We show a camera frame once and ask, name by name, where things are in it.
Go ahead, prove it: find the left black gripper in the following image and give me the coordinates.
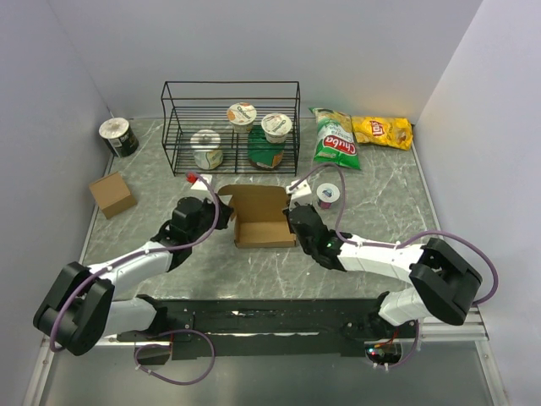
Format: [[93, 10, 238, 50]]
[[189, 193, 234, 244]]

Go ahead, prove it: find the brown cardboard box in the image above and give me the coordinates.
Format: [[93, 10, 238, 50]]
[[218, 184, 297, 249]]

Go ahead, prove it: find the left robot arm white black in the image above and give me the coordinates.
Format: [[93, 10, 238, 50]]
[[33, 197, 233, 356]]

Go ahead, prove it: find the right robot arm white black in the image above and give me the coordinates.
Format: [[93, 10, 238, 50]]
[[287, 205, 482, 337]]

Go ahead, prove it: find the small folded cardboard box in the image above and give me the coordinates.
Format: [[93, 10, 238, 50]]
[[89, 172, 137, 220]]

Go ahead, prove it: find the small purple yogurt cup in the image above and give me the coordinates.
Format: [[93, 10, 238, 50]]
[[316, 183, 341, 210]]

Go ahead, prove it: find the white lidded cup lower shelf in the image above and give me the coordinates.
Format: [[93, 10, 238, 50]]
[[190, 129, 223, 170]]

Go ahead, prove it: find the green Chuba chips bag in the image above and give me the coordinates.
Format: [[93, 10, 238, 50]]
[[310, 107, 361, 170]]

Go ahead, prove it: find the yogurt cup orange label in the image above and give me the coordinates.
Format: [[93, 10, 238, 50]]
[[227, 102, 257, 134]]

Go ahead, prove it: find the yogurt cup beige label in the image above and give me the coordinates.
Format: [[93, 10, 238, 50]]
[[261, 113, 292, 144]]

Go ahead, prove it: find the black can white lid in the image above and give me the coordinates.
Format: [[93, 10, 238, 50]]
[[98, 118, 139, 157]]

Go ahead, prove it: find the yellow Lays chips bag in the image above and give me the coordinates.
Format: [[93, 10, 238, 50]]
[[352, 116, 413, 151]]

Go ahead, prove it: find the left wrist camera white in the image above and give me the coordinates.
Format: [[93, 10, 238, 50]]
[[186, 173, 216, 200]]

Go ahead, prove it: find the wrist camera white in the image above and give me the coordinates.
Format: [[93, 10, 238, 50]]
[[285, 179, 313, 210], [186, 173, 216, 200]]

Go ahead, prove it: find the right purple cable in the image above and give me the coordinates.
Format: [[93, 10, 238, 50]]
[[291, 164, 500, 369]]

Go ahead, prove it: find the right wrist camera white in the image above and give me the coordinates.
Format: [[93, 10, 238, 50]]
[[285, 179, 313, 210]]

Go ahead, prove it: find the black wire rack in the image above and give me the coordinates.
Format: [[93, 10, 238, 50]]
[[161, 80, 301, 175]]

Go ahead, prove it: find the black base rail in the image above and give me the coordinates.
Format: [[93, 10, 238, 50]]
[[117, 299, 415, 360]]

